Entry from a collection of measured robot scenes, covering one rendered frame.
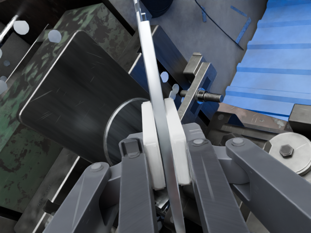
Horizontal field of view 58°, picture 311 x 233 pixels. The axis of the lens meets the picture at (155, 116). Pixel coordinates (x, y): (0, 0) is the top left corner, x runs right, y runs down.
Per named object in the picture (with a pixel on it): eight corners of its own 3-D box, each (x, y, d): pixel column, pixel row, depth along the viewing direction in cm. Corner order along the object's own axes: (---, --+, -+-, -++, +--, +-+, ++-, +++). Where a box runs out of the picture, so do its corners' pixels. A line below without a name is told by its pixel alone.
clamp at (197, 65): (159, 114, 59) (199, 123, 52) (193, 52, 63) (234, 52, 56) (174, 128, 63) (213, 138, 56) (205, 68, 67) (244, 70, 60)
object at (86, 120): (-16, 105, 41) (16, 120, 31) (38, 31, 44) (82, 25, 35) (101, 170, 57) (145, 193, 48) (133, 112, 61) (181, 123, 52)
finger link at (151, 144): (166, 189, 15) (152, 192, 15) (157, 136, 22) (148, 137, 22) (157, 141, 14) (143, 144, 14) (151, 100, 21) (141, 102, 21)
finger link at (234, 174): (191, 166, 13) (255, 155, 13) (178, 124, 18) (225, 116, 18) (195, 192, 14) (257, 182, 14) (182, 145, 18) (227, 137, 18)
